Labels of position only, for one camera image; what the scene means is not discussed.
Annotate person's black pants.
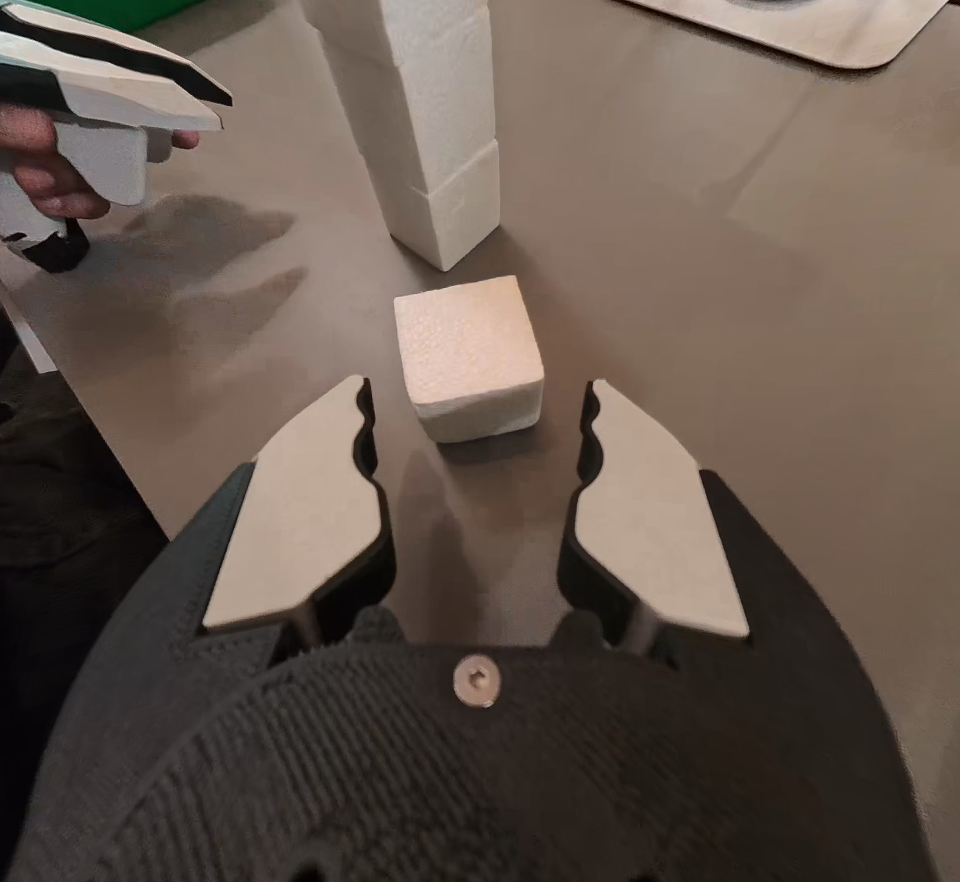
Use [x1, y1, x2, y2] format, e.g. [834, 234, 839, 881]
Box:
[0, 342, 171, 882]

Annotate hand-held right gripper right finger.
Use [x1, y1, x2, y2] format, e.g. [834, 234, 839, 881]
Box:
[557, 378, 753, 657]

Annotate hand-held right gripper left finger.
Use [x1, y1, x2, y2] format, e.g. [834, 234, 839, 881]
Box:
[199, 374, 398, 649]

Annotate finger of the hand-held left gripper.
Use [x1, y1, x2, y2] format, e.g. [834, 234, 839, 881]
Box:
[0, 0, 235, 108]
[54, 66, 226, 135]

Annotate person's left hand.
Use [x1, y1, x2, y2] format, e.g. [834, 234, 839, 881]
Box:
[0, 104, 202, 221]

